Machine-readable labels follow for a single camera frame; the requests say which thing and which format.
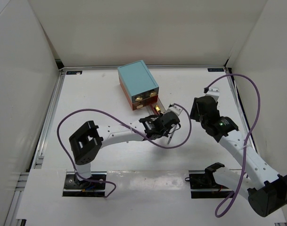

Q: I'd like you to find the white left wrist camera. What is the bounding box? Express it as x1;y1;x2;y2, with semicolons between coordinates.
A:
166;104;183;116

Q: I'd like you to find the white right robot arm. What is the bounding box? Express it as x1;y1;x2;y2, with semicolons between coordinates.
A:
190;96;287;217

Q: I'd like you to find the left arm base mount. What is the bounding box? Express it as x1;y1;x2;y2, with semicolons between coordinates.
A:
62;172;107;197

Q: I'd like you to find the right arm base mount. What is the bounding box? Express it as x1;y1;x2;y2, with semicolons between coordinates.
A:
185;173;233;199

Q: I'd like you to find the houndstooth pattern eyeliner pencil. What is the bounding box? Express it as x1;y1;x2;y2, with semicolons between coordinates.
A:
166;125;178;145

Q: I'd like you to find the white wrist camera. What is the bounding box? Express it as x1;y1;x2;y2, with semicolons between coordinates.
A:
204;87;220;102
166;104;183;116

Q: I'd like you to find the gold black lipstick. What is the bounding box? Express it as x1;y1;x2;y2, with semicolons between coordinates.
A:
154;105;162;115

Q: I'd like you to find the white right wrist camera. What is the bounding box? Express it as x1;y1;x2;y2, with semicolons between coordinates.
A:
204;87;220;102

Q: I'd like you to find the teal and orange drawer box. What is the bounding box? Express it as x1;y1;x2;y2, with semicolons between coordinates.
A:
117;60;159;111

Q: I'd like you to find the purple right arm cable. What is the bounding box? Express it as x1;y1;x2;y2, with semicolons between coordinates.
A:
203;73;261;217

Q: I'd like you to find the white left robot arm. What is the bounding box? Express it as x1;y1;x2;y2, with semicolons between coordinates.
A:
69;111;180;188

